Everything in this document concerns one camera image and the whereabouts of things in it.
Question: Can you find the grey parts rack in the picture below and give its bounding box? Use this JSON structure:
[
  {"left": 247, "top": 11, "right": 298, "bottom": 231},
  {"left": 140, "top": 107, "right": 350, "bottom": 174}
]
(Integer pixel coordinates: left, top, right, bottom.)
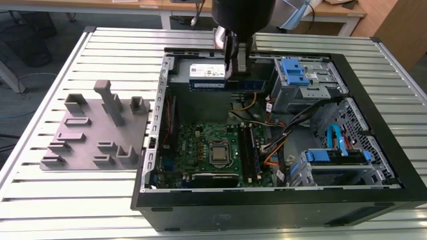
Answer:
[{"left": 39, "top": 79, "right": 154, "bottom": 173}]

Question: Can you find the blue disk carrier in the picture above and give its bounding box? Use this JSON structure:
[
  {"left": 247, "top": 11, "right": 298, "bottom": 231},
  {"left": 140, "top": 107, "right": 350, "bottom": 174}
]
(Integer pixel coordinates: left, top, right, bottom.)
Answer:
[
  {"left": 306, "top": 148, "right": 374, "bottom": 166},
  {"left": 279, "top": 57, "right": 310, "bottom": 86}
]

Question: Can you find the wooden cabinet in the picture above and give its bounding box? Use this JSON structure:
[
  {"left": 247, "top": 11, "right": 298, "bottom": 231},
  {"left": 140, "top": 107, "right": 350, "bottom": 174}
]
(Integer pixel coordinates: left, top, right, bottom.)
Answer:
[{"left": 351, "top": 0, "right": 427, "bottom": 74}]

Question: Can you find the black graphics card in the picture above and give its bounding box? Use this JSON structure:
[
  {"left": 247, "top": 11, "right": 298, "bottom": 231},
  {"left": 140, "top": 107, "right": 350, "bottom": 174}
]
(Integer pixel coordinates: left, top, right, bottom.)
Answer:
[{"left": 190, "top": 172, "right": 242, "bottom": 189}]

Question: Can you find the orange wire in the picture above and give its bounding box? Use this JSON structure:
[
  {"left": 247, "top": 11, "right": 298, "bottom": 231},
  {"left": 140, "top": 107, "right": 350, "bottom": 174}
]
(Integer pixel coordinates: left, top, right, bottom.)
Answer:
[{"left": 263, "top": 146, "right": 286, "bottom": 167}]

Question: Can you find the CPU socket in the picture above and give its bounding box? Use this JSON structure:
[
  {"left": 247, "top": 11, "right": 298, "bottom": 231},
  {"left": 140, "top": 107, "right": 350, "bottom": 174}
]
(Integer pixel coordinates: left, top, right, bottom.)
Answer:
[{"left": 206, "top": 139, "right": 235, "bottom": 169}]

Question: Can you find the hanging cable white plug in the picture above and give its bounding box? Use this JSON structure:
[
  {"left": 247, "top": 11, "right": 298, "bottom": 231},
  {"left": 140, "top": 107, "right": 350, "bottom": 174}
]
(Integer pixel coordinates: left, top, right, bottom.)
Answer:
[{"left": 191, "top": 0, "right": 206, "bottom": 26}]

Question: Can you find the black RAM slot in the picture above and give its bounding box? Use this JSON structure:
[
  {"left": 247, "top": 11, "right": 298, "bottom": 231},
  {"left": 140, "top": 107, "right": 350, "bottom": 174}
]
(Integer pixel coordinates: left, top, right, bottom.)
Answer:
[{"left": 238, "top": 122, "right": 252, "bottom": 183}]

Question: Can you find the silver CPU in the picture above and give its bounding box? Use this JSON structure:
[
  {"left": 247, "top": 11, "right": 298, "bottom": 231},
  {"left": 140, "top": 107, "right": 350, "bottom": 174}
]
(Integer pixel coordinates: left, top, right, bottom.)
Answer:
[{"left": 210, "top": 146, "right": 232, "bottom": 161}]

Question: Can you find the blue RAM stick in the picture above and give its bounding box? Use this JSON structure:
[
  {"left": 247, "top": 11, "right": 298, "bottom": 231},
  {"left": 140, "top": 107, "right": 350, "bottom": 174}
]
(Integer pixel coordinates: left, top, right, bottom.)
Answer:
[{"left": 188, "top": 78, "right": 268, "bottom": 92}]

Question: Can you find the grey power supply unit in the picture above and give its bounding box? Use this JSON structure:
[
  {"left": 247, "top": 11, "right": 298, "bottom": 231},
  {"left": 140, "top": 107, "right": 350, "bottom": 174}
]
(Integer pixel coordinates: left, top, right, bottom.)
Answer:
[{"left": 168, "top": 58, "right": 234, "bottom": 121}]

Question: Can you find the wooden top desk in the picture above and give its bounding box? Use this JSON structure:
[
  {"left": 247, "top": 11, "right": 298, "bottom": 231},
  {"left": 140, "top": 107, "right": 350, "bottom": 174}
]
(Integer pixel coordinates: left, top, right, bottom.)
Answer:
[
  {"left": 170, "top": 0, "right": 369, "bottom": 37},
  {"left": 0, "top": 0, "right": 174, "bottom": 30}
]

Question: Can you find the black open PC case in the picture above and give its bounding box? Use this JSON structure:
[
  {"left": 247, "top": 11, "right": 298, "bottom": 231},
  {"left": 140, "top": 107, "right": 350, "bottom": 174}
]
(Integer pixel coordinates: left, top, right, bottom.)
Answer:
[{"left": 130, "top": 46, "right": 427, "bottom": 232}]

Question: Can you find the green motherboard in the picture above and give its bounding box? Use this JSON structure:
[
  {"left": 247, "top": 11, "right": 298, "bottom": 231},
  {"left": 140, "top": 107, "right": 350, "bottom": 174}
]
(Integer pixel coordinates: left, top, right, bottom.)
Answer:
[{"left": 155, "top": 121, "right": 279, "bottom": 189}]

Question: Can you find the metal disk bay cage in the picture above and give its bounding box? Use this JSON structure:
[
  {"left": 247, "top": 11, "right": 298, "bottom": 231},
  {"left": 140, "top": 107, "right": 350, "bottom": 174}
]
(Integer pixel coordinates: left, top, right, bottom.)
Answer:
[
  {"left": 286, "top": 147, "right": 397, "bottom": 187},
  {"left": 271, "top": 56, "right": 349, "bottom": 114}
]

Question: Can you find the blue floor cable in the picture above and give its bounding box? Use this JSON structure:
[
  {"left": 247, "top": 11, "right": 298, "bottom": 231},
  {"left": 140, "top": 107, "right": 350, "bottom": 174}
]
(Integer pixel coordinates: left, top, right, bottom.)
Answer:
[{"left": 0, "top": 71, "right": 59, "bottom": 119}]

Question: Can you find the white table leg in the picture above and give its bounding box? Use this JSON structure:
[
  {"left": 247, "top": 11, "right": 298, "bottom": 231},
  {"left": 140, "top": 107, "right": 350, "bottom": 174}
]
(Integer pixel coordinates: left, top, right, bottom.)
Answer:
[{"left": 0, "top": 59, "right": 28, "bottom": 95}]

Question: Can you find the yellow wire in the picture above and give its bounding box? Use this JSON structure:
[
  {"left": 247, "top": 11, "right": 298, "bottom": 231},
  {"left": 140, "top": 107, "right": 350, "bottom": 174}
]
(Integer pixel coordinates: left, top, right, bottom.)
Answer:
[{"left": 231, "top": 91, "right": 259, "bottom": 113}]

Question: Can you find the blue flat wire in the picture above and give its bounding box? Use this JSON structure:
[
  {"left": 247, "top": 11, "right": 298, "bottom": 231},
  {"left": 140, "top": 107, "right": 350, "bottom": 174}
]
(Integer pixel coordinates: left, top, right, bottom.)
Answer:
[{"left": 326, "top": 123, "right": 350, "bottom": 157}]

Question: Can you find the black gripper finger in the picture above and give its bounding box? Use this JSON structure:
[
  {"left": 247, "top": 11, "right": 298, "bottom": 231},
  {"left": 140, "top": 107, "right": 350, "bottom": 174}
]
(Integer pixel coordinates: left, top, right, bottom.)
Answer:
[
  {"left": 223, "top": 33, "right": 239, "bottom": 81},
  {"left": 236, "top": 41, "right": 254, "bottom": 78}
]

